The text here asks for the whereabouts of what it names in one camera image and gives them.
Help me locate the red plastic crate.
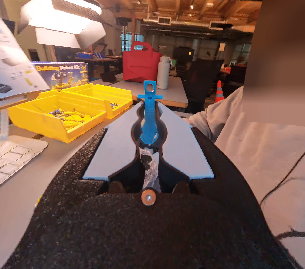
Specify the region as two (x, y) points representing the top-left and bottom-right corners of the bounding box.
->
(123, 41), (162, 83)

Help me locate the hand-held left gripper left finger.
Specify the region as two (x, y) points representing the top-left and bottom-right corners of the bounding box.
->
(83, 102), (146, 193)

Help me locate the heap of yellow grey pieces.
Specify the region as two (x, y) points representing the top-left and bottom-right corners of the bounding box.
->
(45, 108), (92, 131)

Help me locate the orange traffic cone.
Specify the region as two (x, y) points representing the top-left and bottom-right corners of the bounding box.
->
(214, 80), (224, 103)

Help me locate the white background table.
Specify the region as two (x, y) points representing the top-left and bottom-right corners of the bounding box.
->
(89, 72), (189, 108)

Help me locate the open instruction booklet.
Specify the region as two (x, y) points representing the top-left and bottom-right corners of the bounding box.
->
(0, 19), (51, 101)

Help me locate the blue plastic separator tool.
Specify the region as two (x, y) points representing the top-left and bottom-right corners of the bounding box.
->
(137, 80), (163, 144)

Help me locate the yellow storage bin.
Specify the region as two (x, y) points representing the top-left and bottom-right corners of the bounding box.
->
(63, 83), (133, 120)
(8, 90), (108, 143)

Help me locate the black earphone with cable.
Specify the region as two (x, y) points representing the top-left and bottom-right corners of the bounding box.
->
(260, 155), (305, 206)

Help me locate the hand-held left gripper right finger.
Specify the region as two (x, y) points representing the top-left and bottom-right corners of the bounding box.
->
(155, 102), (215, 193)

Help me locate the person's right forearm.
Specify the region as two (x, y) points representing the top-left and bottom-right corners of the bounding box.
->
(183, 85), (244, 143)

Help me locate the white water bottle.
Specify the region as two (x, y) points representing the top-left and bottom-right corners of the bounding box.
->
(156, 55), (171, 90)

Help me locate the person's beige hoodie torso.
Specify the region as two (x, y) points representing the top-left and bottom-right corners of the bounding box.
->
(214, 119), (305, 269)

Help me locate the black office chair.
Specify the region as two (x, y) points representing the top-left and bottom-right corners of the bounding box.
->
(181, 58), (224, 112)

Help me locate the clear bubble wrap sheet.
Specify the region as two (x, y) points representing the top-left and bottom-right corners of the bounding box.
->
(139, 147), (159, 191)

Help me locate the LED panel light with barndoors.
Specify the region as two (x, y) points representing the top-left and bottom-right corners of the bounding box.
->
(17, 0), (108, 49)

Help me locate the grey desk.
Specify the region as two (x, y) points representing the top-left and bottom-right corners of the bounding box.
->
(0, 97), (193, 260)

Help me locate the blue toy kit box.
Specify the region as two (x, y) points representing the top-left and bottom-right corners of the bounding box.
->
(32, 62), (89, 90)

